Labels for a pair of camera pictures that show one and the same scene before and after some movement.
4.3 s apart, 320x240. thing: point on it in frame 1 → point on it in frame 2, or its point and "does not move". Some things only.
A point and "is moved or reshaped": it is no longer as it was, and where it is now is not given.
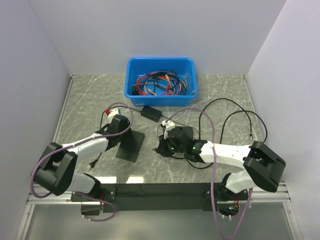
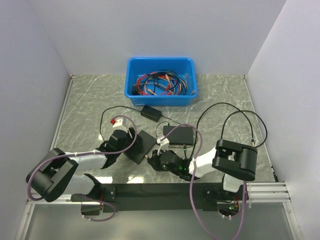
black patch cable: x=220 y=138 does not move
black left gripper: x=127 y=125 → x=133 y=133
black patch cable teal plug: x=251 y=135 → x=252 y=141
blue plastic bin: x=161 y=81 does not move
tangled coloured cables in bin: x=160 y=82 does not move
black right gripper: x=162 y=149 → x=154 y=160
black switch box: x=129 y=148 is moved or reshaped
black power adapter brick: x=151 y=113 does not move
